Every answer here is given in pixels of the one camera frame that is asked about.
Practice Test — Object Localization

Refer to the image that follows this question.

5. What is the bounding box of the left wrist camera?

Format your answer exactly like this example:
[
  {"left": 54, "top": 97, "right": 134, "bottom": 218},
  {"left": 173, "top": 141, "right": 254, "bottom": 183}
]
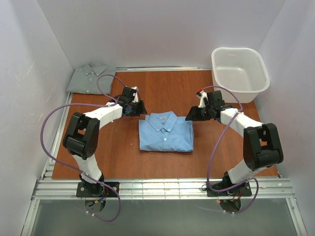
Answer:
[{"left": 131, "top": 87, "right": 139, "bottom": 103}]

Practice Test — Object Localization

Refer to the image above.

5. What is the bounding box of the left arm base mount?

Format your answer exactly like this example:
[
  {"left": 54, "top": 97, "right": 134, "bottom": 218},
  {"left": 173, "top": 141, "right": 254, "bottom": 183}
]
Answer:
[{"left": 76, "top": 182, "right": 117, "bottom": 198}]

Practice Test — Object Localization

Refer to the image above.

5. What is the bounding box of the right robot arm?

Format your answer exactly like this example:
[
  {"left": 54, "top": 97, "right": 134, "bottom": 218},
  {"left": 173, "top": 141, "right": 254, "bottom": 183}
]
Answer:
[{"left": 186, "top": 90, "right": 284, "bottom": 193}]

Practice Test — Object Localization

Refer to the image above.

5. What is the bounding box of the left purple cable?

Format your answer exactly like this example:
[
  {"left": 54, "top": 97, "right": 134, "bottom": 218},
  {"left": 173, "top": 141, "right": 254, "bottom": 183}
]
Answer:
[{"left": 39, "top": 74, "right": 127, "bottom": 223}]

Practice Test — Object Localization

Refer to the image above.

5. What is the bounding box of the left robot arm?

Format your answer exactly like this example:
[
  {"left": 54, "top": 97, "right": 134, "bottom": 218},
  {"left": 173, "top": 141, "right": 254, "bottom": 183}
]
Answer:
[{"left": 63, "top": 87, "right": 147, "bottom": 196}]

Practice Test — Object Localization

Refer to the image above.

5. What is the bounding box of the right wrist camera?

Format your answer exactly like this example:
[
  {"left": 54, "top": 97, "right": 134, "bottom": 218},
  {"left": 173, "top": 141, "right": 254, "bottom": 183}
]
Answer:
[{"left": 196, "top": 89, "right": 209, "bottom": 108}]

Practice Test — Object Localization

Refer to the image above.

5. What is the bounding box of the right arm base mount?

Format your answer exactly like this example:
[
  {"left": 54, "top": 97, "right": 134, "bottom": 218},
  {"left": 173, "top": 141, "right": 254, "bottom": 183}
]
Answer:
[{"left": 201, "top": 181, "right": 252, "bottom": 197}]

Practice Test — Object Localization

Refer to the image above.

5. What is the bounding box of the grey shirt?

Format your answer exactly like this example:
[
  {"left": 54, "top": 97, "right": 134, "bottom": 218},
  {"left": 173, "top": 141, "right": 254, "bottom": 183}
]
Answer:
[{"left": 66, "top": 64, "right": 116, "bottom": 94}]

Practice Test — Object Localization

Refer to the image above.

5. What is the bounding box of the white plastic basket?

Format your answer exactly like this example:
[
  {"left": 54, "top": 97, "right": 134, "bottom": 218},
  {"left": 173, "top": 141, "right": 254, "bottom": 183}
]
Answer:
[{"left": 211, "top": 47, "right": 270, "bottom": 103}]

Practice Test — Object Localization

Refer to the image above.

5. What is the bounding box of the light blue long sleeve shirt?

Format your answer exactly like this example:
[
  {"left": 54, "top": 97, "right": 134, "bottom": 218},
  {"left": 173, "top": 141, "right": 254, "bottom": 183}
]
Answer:
[{"left": 138, "top": 111, "right": 194, "bottom": 152}]

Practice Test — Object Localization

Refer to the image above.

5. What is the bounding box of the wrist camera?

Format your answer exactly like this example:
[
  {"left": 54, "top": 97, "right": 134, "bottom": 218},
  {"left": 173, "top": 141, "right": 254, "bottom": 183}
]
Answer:
[
  {"left": 131, "top": 87, "right": 139, "bottom": 103},
  {"left": 196, "top": 89, "right": 209, "bottom": 108}
]

